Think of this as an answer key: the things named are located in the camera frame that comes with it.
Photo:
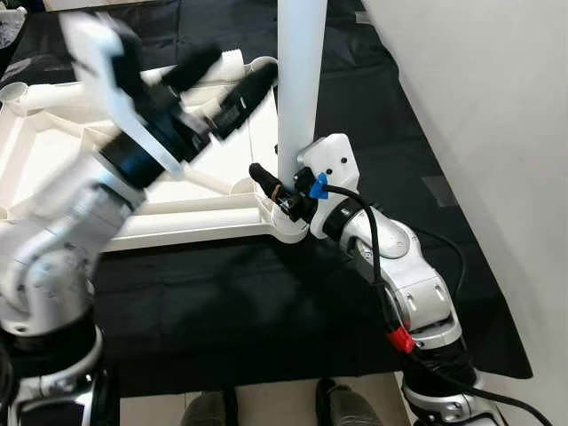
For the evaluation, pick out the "grey left robot foot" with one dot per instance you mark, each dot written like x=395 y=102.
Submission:
x=209 y=408

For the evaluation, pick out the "grey robot foot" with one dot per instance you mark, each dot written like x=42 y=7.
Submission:
x=209 y=408
x=351 y=406

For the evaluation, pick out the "white plastic table top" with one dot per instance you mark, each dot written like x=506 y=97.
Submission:
x=177 y=226

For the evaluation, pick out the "black tablecloth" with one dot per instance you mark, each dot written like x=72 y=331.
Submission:
x=266 y=302

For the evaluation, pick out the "grey right robot foot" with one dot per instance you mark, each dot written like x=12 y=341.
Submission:
x=351 y=406

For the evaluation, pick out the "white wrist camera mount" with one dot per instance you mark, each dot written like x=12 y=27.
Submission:
x=335 y=164
x=98 y=49

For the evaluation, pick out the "clear tape strip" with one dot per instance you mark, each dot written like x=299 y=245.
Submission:
x=439 y=191

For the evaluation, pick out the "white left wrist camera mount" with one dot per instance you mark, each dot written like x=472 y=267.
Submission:
x=98 y=49

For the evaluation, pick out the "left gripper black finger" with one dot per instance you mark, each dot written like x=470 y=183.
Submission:
x=191 y=69
x=244 y=99

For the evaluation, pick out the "tan rubber band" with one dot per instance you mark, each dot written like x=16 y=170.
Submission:
x=277 y=191

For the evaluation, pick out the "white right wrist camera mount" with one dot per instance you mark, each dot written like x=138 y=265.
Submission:
x=335 y=164

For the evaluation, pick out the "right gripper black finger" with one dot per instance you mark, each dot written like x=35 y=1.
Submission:
x=264 y=179

